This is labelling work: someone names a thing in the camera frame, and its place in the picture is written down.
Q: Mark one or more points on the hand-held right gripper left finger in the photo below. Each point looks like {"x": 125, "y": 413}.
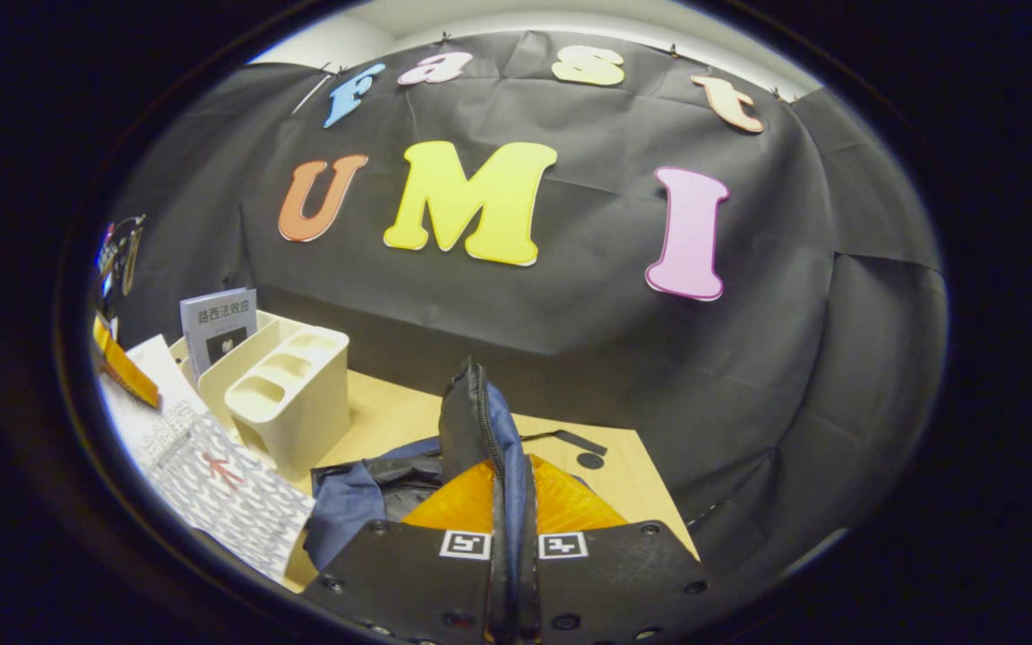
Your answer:
{"x": 408, "y": 582}

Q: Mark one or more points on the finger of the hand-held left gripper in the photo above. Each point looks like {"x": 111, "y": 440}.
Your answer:
{"x": 126, "y": 372}

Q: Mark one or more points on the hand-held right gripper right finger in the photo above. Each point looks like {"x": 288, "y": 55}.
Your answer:
{"x": 623, "y": 582}

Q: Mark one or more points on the blue schoolbag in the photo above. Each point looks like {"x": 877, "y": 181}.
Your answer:
{"x": 346, "y": 511}

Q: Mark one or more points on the purple-grey book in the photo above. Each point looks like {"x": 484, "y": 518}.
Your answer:
{"x": 220, "y": 331}

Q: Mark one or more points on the white patterned book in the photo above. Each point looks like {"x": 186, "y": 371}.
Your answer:
{"x": 211, "y": 484}

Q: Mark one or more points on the cream plastic bookshelf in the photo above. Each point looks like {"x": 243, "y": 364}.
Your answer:
{"x": 301, "y": 403}

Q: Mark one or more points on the black backdrop cloth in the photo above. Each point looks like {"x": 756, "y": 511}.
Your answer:
{"x": 570, "y": 340}

